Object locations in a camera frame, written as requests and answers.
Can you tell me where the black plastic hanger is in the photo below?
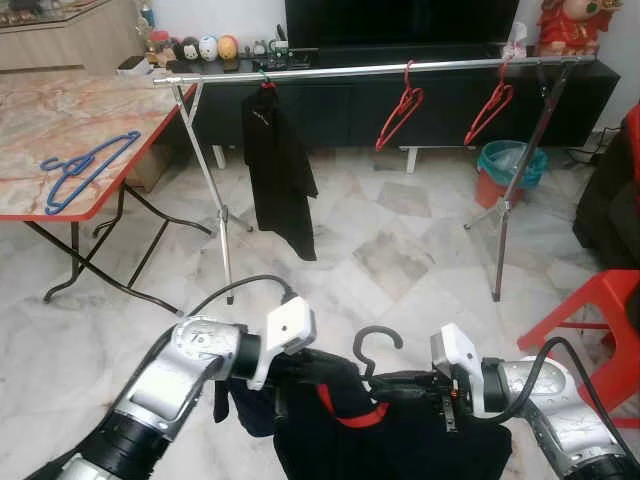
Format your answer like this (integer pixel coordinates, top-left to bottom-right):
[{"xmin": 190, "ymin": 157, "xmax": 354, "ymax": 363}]
[{"xmin": 352, "ymin": 325, "xmax": 405, "ymax": 381}]

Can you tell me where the navy shirt with red collar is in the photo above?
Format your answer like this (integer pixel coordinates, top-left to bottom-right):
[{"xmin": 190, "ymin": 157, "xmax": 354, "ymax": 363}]
[{"xmin": 213, "ymin": 350, "xmax": 513, "ymax": 480}]

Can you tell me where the red plastic hanger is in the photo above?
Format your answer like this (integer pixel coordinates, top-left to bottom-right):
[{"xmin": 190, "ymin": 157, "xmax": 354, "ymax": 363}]
[
  {"xmin": 375, "ymin": 60, "xmax": 426, "ymax": 153},
  {"xmin": 463, "ymin": 58, "xmax": 516, "ymax": 148}
]

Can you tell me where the blue plastic hanger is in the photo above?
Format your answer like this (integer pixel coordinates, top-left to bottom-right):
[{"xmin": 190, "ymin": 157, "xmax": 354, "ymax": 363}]
[{"xmin": 40, "ymin": 130, "xmax": 143, "ymax": 216}]

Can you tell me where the red plastic stool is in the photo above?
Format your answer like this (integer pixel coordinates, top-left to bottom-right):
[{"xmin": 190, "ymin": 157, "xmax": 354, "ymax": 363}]
[{"xmin": 515, "ymin": 268, "xmax": 640, "ymax": 431}]

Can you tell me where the black t-shirt with white print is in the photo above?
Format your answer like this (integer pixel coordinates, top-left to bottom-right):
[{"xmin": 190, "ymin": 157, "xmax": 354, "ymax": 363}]
[{"xmin": 240, "ymin": 83, "xmax": 319, "ymax": 263}]

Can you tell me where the orange bin with teal bag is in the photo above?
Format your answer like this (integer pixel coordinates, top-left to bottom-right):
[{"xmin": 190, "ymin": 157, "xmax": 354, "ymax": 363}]
[{"xmin": 476, "ymin": 140, "xmax": 549, "ymax": 209}]

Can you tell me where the black tv cabinet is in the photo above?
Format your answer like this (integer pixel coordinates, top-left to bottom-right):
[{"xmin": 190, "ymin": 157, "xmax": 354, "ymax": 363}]
[{"xmin": 150, "ymin": 52, "xmax": 623, "ymax": 173}]

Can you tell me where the dark fabric sofa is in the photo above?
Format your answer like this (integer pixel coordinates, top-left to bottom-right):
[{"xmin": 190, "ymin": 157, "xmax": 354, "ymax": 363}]
[{"xmin": 573, "ymin": 100, "xmax": 640, "ymax": 271}]

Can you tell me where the silver metal clothes rack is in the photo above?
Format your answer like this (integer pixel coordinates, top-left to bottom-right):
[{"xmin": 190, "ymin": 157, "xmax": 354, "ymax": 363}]
[{"xmin": 153, "ymin": 55, "xmax": 598, "ymax": 304}]

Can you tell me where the black soundbar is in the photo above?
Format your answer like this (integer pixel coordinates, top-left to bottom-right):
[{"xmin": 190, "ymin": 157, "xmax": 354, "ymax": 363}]
[{"xmin": 300, "ymin": 45, "xmax": 511, "ymax": 67}]

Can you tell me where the jar with red lid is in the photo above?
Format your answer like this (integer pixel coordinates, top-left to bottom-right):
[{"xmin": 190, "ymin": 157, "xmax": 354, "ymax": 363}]
[{"xmin": 148, "ymin": 30, "xmax": 173, "ymax": 69}]

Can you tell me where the black television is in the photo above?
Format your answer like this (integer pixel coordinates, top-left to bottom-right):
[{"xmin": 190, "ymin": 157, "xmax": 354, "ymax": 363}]
[{"xmin": 285, "ymin": 0, "xmax": 521, "ymax": 51}]

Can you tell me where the white tissue box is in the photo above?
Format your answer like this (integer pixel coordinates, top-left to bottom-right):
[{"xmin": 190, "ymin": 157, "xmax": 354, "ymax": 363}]
[{"xmin": 503, "ymin": 22, "xmax": 529, "ymax": 61}]

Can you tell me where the red gold figurine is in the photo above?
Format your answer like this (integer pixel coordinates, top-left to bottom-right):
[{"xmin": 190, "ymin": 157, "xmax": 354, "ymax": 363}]
[{"xmin": 537, "ymin": 0, "xmax": 603, "ymax": 57}]

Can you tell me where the light wooden cabinet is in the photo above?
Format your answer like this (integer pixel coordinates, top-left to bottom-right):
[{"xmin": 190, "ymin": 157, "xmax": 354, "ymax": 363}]
[{"xmin": 0, "ymin": 0, "xmax": 148, "ymax": 76}]

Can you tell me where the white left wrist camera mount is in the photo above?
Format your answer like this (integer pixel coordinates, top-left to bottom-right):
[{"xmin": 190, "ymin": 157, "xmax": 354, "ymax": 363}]
[{"xmin": 245, "ymin": 297, "xmax": 318, "ymax": 391}]

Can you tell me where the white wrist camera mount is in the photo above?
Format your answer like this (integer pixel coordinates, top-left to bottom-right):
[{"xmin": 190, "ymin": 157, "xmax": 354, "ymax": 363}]
[
  {"xmin": 430, "ymin": 322, "xmax": 488, "ymax": 416},
  {"xmin": 245, "ymin": 297, "xmax": 318, "ymax": 391}
]

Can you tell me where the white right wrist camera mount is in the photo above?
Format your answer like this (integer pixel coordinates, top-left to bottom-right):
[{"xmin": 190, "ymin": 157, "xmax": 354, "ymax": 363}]
[{"xmin": 430, "ymin": 322, "xmax": 488, "ymax": 416}]

